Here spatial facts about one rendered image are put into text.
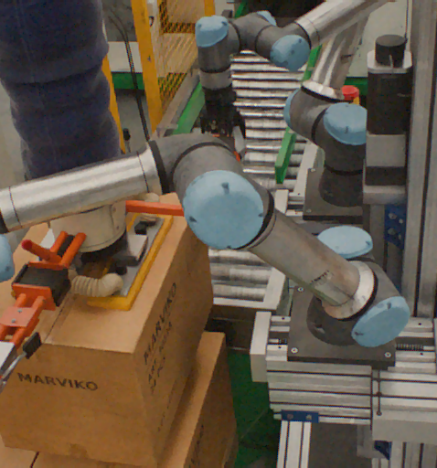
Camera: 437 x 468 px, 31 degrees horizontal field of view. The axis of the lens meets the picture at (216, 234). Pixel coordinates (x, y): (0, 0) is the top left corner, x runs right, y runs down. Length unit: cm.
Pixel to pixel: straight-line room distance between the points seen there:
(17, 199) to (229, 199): 36
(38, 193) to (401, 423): 86
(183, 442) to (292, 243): 98
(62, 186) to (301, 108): 91
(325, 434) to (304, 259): 131
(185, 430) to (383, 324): 87
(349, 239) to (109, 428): 72
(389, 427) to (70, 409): 71
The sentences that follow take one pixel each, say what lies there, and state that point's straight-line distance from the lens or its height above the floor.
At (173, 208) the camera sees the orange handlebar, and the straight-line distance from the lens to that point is 181.
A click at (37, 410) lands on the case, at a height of 84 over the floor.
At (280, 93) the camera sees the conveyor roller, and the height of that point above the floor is 55.
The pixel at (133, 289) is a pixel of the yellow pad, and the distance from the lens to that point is 179.
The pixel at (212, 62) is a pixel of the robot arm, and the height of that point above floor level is 147.
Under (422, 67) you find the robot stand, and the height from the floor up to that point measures 157.
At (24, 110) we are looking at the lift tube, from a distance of 164.
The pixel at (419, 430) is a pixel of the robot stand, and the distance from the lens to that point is 171.
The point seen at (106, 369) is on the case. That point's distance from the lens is 174.
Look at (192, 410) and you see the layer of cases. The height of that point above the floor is 54.
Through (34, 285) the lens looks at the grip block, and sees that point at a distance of 165.
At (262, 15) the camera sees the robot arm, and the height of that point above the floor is 153.
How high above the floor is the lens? 225
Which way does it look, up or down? 37 degrees down
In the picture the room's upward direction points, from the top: 7 degrees counter-clockwise
